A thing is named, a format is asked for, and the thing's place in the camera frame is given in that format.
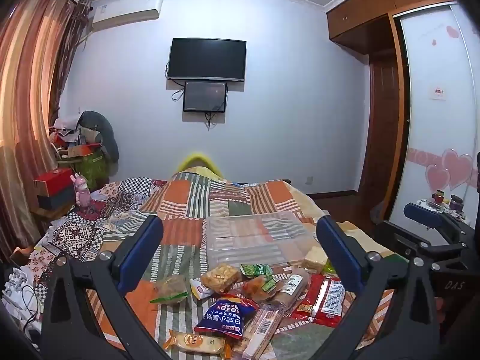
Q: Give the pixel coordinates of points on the red box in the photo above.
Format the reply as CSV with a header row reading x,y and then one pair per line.
x,y
52,183

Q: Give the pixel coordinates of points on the orange fried snack packet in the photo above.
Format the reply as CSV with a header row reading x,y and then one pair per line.
x,y
257,288

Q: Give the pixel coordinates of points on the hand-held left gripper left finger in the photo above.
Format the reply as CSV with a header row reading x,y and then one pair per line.
x,y
139,255

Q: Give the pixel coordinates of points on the blue snack packet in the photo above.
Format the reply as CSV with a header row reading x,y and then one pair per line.
x,y
225,318

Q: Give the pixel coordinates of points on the red snack packet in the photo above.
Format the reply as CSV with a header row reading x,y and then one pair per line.
x,y
326,300

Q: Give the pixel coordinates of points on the brown cake packet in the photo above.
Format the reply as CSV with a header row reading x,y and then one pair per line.
x,y
288,288

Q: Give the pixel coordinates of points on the clear packet with green edge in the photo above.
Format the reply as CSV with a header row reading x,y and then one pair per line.
x,y
170,288

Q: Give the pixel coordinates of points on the wooden overhead cabinet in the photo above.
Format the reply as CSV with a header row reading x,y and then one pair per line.
x,y
360,18

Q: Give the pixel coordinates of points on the dark jar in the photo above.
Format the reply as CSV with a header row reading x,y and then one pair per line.
x,y
456,202

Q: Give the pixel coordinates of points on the orange bread packet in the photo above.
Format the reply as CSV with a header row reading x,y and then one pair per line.
x,y
198,343

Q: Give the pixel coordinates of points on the brown wooden door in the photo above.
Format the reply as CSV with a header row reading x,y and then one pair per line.
x,y
384,131

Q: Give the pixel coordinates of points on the wall socket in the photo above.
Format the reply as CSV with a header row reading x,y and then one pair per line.
x,y
309,179

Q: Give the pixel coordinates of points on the wall television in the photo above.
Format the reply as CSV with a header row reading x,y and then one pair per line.
x,y
207,59

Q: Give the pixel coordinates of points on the white wardrobe door with hearts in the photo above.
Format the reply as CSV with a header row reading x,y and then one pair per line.
x,y
435,120

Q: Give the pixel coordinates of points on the small wall monitor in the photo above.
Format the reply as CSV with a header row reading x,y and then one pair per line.
x,y
204,96

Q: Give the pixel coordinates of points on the striped orange green blanket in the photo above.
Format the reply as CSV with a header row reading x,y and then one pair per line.
x,y
195,210

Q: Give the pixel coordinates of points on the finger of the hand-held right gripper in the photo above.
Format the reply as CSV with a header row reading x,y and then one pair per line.
x,y
423,213

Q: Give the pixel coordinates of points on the clear plastic container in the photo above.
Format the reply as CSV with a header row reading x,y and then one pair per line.
x,y
255,240

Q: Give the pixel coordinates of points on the red jar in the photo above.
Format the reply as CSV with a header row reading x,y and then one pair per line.
x,y
437,198

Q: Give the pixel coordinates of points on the green pea packet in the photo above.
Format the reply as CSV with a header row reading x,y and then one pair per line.
x,y
255,270

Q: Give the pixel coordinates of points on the checkered patchwork quilt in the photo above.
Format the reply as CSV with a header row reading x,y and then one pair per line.
x,y
82,228

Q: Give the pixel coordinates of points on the white and yellow snack packet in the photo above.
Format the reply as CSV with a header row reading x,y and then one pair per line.
x,y
198,288

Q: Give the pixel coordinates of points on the cardboard box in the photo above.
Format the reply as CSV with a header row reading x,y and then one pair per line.
x,y
82,150

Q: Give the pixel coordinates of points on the striped long biscuit packet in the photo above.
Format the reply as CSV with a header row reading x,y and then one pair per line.
x,y
262,332

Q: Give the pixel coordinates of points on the green box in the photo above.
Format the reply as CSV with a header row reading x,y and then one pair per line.
x,y
90,167

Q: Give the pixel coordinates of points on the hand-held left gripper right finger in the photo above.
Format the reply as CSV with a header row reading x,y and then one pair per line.
x,y
339,255

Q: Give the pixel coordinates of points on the pink plush rabbit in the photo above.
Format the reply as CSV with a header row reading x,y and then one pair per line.
x,y
81,191

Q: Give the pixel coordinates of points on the striped brown curtain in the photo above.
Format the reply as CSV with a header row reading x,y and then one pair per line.
x,y
30,101

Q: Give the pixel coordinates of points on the yellow cloth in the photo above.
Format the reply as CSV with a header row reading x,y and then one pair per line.
x,y
198,159

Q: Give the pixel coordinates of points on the pale yellow cake packet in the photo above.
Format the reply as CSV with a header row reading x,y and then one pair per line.
x,y
315,259

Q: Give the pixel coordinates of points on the orange rice cracker packet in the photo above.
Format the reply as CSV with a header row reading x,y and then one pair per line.
x,y
220,278

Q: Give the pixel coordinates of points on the white air conditioner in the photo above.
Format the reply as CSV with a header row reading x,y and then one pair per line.
x,y
125,11

